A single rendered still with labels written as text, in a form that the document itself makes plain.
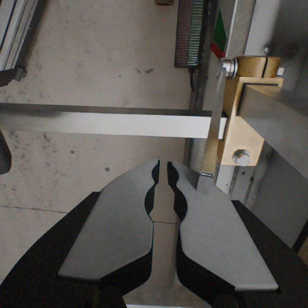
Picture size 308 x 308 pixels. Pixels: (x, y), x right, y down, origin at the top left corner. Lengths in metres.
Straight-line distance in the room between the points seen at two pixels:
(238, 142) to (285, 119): 0.11
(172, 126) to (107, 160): 1.09
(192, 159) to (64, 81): 0.91
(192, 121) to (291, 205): 0.37
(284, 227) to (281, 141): 0.44
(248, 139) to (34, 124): 0.28
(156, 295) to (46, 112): 0.30
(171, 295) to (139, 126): 0.25
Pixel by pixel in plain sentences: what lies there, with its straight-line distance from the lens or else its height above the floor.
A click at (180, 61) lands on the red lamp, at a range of 0.41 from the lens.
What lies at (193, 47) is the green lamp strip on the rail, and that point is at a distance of 0.41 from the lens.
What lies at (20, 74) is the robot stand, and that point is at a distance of 1.26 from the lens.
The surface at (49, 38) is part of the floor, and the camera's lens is 1.24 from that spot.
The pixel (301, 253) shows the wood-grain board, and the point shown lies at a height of 0.88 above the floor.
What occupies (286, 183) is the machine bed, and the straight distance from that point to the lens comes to 0.59.
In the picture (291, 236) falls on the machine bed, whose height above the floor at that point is 0.79.
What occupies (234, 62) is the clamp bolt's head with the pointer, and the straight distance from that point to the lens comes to 0.28.
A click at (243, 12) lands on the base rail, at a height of 0.70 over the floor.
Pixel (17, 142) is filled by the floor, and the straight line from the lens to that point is 1.52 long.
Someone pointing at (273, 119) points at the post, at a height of 0.95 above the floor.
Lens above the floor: 1.11
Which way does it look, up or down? 61 degrees down
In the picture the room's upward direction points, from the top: 176 degrees counter-clockwise
